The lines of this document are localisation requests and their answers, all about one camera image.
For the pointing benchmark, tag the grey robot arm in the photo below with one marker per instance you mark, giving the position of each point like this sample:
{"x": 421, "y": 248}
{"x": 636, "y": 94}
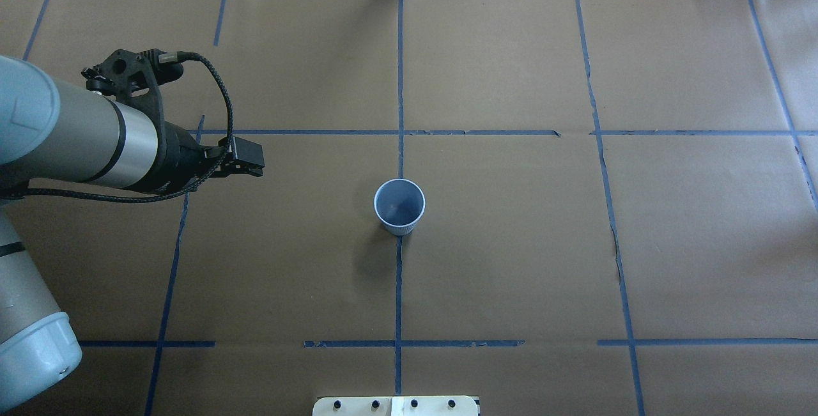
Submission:
{"x": 107, "y": 142}

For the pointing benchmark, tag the blue ribbed plastic cup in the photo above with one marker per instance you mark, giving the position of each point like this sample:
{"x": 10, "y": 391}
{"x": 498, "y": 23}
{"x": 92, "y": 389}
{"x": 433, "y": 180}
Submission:
{"x": 399, "y": 205}

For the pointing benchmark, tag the white plate with knobs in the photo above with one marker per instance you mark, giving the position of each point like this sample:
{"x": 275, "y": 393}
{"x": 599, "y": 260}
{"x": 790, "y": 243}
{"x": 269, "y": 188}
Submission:
{"x": 398, "y": 405}

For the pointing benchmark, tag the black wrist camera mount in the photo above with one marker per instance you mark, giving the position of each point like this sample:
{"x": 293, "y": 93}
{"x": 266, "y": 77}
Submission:
{"x": 134, "y": 79}

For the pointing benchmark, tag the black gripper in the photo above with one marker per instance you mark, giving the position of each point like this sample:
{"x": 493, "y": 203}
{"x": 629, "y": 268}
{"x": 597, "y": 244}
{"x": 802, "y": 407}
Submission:
{"x": 181, "y": 156}

